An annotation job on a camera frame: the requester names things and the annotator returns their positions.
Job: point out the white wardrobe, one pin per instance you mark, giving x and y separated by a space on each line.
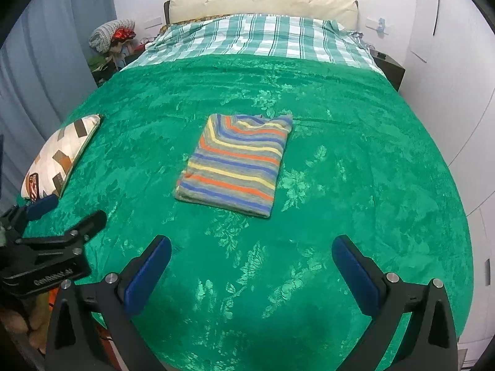
456 104

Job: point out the pile of clothes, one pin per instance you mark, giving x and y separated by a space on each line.
116 56

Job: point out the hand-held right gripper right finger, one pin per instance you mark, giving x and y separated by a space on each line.
354 274

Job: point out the white wall switch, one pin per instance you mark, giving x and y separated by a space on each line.
378 26

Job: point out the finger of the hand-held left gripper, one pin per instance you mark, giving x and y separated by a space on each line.
40 205
83 228

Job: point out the green floral blanket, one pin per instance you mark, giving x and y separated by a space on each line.
348 201

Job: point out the green checked bedsheet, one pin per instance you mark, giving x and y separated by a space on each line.
263 34

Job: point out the blue grey curtain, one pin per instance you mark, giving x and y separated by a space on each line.
38 77

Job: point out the grey knitted cloth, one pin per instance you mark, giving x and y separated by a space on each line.
106 34

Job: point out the cream padded headboard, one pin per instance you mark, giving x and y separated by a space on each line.
263 2

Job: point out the person's left hand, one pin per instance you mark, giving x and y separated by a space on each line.
34 317

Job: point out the white wall socket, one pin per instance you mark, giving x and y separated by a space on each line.
153 22

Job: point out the striped knit sweater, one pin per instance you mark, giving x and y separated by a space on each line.
236 162

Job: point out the dark nightstand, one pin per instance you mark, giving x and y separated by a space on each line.
390 67

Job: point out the white brown patterned pillow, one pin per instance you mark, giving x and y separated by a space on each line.
62 150

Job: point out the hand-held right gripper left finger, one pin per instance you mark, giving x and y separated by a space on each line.
149 270

